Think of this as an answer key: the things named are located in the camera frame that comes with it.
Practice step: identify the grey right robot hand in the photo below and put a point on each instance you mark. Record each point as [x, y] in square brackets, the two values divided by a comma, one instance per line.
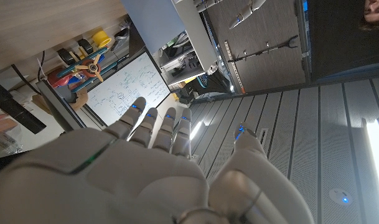
[139, 180]

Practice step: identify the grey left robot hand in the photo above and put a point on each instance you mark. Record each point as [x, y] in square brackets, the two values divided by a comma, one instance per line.
[248, 11]

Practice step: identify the yellow plastic cup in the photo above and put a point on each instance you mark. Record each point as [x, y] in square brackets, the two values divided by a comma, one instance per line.
[101, 39]

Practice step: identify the white shelf cabinet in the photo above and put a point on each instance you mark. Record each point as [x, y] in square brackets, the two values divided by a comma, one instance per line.
[198, 37]

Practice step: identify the blue-grey backdrop panel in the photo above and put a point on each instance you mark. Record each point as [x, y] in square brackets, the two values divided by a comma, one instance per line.
[152, 21]

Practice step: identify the whiteboard with handwriting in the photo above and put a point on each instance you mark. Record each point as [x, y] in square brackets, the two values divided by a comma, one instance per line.
[127, 84]

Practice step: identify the brown wooden toy block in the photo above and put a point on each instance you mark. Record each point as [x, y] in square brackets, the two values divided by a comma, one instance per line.
[81, 101]

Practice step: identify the wooden toy airplane teal wings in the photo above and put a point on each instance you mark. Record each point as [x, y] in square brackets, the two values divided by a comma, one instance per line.
[90, 67]

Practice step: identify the person with dark hair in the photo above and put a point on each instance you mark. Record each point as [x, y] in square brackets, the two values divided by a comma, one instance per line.
[376, 11]

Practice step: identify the red toy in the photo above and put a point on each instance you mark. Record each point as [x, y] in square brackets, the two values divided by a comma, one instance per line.
[57, 79]

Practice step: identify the round ceiling device blue led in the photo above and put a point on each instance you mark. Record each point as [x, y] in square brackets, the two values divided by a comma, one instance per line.
[340, 196]

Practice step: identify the black forked metal bracket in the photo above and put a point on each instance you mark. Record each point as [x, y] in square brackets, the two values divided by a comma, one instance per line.
[264, 50]

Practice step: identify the perforated metal rail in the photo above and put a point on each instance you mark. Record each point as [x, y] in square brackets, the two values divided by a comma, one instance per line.
[234, 67]

